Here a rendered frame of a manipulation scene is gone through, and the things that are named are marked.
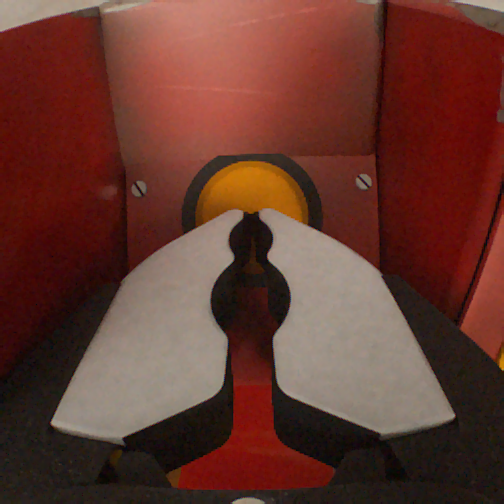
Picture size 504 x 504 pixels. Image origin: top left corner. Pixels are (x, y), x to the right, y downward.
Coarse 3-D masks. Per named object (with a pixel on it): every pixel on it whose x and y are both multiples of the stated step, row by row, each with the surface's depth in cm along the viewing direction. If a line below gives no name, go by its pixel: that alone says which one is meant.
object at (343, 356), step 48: (288, 240) 10; (336, 240) 10; (288, 288) 8; (336, 288) 8; (384, 288) 8; (288, 336) 7; (336, 336) 7; (384, 336) 7; (288, 384) 6; (336, 384) 6; (384, 384) 6; (432, 384) 6; (288, 432) 7; (336, 432) 6; (384, 432) 5
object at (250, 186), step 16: (224, 176) 14; (240, 176) 14; (256, 176) 14; (272, 176) 14; (288, 176) 14; (208, 192) 14; (224, 192) 14; (240, 192) 14; (256, 192) 14; (272, 192) 14; (288, 192) 14; (208, 208) 14; (224, 208) 14; (240, 208) 14; (256, 208) 14; (272, 208) 14; (288, 208) 14; (304, 208) 14; (256, 272) 14
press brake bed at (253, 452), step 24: (240, 408) 29; (264, 408) 29; (240, 432) 27; (264, 432) 28; (216, 456) 25; (240, 456) 26; (264, 456) 26; (288, 456) 26; (192, 480) 23; (216, 480) 24; (240, 480) 24; (264, 480) 24; (288, 480) 25; (312, 480) 25
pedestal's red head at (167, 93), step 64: (128, 0) 11; (192, 0) 11; (256, 0) 11; (320, 0) 11; (384, 0) 11; (448, 0) 8; (0, 64) 6; (64, 64) 9; (128, 64) 12; (192, 64) 12; (256, 64) 12; (320, 64) 12; (384, 64) 12; (448, 64) 8; (0, 128) 6; (64, 128) 9; (128, 128) 13; (192, 128) 13; (256, 128) 13; (320, 128) 13; (384, 128) 13; (448, 128) 8; (0, 192) 7; (64, 192) 9; (128, 192) 14; (320, 192) 14; (384, 192) 13; (448, 192) 9; (0, 256) 7; (64, 256) 9; (128, 256) 14; (384, 256) 14; (448, 256) 9; (0, 320) 6; (64, 320) 9; (256, 320) 14; (0, 384) 6; (256, 384) 14
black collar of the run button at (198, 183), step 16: (224, 160) 14; (240, 160) 14; (256, 160) 14; (272, 160) 14; (288, 160) 14; (208, 176) 14; (304, 176) 14; (192, 192) 14; (304, 192) 14; (192, 208) 14; (320, 208) 14; (192, 224) 14; (320, 224) 14; (240, 272) 14
